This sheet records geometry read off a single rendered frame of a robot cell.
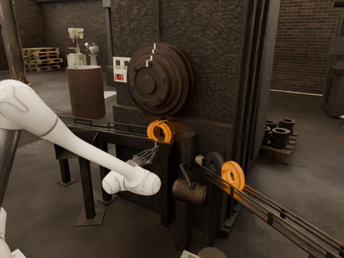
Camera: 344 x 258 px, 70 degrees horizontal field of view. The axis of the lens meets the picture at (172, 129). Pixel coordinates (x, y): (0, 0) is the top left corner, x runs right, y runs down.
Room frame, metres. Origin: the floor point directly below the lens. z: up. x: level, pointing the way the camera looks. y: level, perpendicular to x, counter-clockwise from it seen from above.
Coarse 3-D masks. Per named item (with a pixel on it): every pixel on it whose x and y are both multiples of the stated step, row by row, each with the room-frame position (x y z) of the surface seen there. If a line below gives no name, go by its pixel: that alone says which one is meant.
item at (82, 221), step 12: (72, 132) 1.72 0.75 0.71; (84, 132) 1.73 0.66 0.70; (96, 132) 1.74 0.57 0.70; (96, 144) 1.62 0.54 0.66; (60, 156) 1.56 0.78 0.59; (72, 156) 1.55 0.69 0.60; (84, 168) 1.60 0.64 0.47; (84, 180) 1.60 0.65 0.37; (84, 192) 1.60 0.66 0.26; (84, 204) 1.60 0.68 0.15; (84, 216) 1.63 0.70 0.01; (96, 216) 1.63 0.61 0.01
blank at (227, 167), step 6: (228, 162) 1.11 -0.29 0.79; (234, 162) 1.10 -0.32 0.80; (222, 168) 1.15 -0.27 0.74; (228, 168) 1.11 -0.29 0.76; (234, 168) 1.07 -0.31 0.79; (240, 168) 1.06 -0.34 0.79; (222, 174) 1.15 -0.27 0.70; (228, 174) 1.13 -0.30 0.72; (234, 174) 1.06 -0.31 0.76; (240, 174) 1.04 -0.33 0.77; (228, 180) 1.11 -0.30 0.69; (234, 180) 1.06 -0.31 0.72; (240, 180) 1.03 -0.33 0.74; (240, 186) 1.03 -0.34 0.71
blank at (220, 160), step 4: (212, 152) 1.26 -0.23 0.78; (216, 152) 1.25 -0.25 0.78; (208, 156) 1.27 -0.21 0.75; (212, 156) 1.24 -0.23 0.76; (216, 156) 1.21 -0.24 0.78; (220, 156) 1.21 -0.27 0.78; (208, 160) 1.27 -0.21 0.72; (212, 160) 1.24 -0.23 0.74; (216, 160) 1.20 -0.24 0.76; (220, 160) 1.19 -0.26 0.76; (208, 164) 1.27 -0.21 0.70; (212, 164) 1.27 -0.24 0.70; (216, 164) 1.20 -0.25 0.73; (220, 164) 1.17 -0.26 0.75; (208, 168) 1.27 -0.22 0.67; (212, 168) 1.25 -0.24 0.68; (216, 168) 1.20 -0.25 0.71; (220, 168) 1.17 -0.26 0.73; (216, 172) 1.20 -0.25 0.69; (220, 172) 1.16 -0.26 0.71; (220, 176) 1.17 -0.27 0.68
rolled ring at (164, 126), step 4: (156, 120) 1.63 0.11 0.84; (152, 124) 1.61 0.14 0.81; (156, 124) 1.60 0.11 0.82; (160, 124) 1.58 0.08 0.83; (164, 124) 1.58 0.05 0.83; (148, 128) 1.63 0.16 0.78; (152, 128) 1.63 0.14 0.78; (164, 128) 1.56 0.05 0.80; (168, 128) 1.57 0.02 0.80; (148, 132) 1.63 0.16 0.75; (152, 132) 1.64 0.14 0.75; (164, 132) 1.56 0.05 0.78; (168, 132) 1.55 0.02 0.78; (148, 136) 1.63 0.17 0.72; (152, 136) 1.63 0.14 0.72; (168, 136) 1.55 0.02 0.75; (152, 140) 1.62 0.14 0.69; (164, 140) 1.56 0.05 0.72; (168, 140) 1.55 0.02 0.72
